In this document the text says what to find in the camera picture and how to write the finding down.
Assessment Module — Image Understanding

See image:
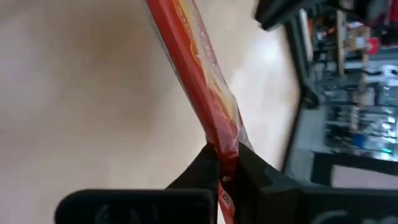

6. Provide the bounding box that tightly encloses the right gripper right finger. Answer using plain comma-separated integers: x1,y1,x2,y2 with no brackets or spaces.
233,141,398,224

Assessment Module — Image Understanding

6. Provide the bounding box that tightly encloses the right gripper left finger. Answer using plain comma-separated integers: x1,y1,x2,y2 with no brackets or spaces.
55,142,222,224

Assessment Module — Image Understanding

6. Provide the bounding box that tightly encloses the red popcorn bag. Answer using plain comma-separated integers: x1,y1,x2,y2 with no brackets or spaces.
144,0,255,224

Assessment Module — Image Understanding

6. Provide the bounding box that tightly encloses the black metal table frame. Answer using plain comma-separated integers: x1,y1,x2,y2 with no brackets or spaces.
254,0,398,187

